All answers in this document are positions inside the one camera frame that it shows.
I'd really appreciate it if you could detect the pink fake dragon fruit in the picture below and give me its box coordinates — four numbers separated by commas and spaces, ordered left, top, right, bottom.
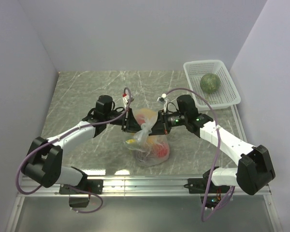
152, 142, 170, 159

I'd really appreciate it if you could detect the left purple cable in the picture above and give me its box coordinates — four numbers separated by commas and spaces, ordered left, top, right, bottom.
15, 87, 133, 214

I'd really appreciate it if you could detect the aluminium rail frame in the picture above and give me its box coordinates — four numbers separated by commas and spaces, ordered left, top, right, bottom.
4, 106, 283, 232

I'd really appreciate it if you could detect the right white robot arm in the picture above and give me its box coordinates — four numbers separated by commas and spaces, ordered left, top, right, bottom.
150, 95, 276, 195

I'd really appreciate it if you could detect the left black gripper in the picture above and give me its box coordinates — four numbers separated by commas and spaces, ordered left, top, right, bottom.
105, 108, 145, 135

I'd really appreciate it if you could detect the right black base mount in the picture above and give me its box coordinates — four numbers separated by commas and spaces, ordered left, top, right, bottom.
188, 177, 232, 208

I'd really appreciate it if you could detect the clear plastic bag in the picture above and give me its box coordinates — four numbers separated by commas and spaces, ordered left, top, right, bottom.
123, 110, 169, 167

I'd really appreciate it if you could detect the fake orange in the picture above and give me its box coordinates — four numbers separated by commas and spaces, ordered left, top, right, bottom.
135, 108, 157, 123

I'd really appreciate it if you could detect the green fake melon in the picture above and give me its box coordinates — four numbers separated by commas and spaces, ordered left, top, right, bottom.
200, 73, 221, 94

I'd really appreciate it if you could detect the white plastic basket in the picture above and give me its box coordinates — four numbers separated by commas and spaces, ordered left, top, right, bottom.
183, 60, 241, 111

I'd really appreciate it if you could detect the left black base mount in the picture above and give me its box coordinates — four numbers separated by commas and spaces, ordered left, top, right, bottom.
59, 179, 103, 208

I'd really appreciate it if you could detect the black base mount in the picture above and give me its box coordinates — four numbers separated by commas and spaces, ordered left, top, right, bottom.
59, 179, 103, 208
188, 177, 232, 208

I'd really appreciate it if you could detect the yellow fake banana bunch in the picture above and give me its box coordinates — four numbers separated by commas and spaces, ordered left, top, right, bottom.
125, 139, 137, 145

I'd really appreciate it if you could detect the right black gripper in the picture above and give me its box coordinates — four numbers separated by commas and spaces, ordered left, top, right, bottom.
148, 110, 188, 136

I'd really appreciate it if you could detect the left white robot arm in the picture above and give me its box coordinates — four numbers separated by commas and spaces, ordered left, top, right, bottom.
20, 93, 134, 194

